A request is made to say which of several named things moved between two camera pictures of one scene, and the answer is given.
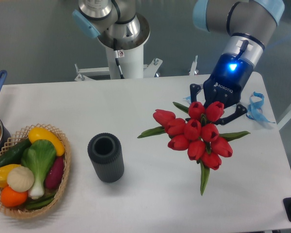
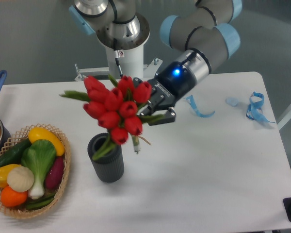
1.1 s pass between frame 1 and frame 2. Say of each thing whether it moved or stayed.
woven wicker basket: stayed
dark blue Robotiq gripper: moved
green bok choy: stayed
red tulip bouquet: moved
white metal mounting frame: stayed
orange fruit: stayed
